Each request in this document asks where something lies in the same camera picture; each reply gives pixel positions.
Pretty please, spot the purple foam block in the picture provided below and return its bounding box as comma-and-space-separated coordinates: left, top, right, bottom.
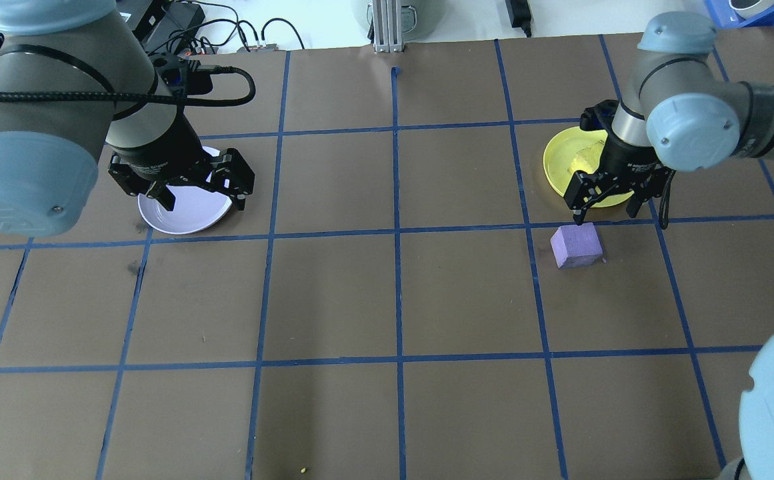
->
550, 223, 605, 271

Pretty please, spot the yellow plate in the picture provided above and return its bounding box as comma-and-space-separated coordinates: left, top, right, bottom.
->
543, 127, 635, 209

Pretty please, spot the purple plate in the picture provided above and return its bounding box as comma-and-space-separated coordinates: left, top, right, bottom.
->
137, 145, 235, 236

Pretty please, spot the black power brick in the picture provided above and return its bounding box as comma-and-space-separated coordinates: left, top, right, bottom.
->
160, 3, 207, 42

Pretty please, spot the black flat device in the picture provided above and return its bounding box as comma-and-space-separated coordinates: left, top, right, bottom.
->
118, 0, 169, 42

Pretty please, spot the blue plastic bin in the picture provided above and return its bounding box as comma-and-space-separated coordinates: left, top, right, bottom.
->
702, 0, 774, 29

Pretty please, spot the black power adapter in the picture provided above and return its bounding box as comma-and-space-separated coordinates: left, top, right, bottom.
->
505, 0, 534, 39

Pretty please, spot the white mug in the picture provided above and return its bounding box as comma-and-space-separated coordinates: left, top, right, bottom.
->
727, 0, 773, 19

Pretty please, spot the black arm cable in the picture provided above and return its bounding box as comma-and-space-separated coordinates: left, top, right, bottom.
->
656, 170, 674, 222
0, 65, 256, 109

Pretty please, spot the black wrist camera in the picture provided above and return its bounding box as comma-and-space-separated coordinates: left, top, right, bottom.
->
152, 53, 215, 95
579, 99, 621, 134

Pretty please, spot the aluminium profile post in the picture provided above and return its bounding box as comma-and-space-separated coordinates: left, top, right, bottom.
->
369, 0, 406, 54

